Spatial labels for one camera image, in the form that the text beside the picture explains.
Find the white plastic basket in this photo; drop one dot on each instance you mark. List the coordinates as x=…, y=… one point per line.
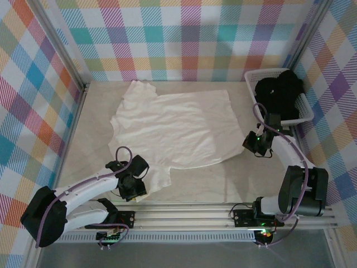
x=305, y=109

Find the white t-shirt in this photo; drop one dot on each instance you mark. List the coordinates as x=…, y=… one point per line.
x=178, y=125

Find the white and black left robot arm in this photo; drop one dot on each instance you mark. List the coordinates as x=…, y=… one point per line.
x=83, y=190

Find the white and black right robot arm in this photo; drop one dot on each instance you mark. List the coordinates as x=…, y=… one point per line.
x=293, y=190

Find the small controller circuit board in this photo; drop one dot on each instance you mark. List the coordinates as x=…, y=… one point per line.
x=263, y=234
x=110, y=236

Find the black garment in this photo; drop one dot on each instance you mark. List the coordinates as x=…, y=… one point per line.
x=279, y=95

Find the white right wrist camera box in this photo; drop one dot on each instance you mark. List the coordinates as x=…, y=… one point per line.
x=260, y=130

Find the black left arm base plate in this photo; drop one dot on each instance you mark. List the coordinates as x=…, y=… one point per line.
x=127, y=219

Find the aluminium side rail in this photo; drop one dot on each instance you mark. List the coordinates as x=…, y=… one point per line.
x=299, y=136
x=73, y=134

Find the aluminium mounting rail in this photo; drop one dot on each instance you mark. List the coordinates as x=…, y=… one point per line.
x=181, y=217

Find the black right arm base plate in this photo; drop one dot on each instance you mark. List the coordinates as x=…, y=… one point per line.
x=242, y=217

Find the aluminium frame post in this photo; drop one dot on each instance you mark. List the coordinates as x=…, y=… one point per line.
x=304, y=42
x=58, y=42

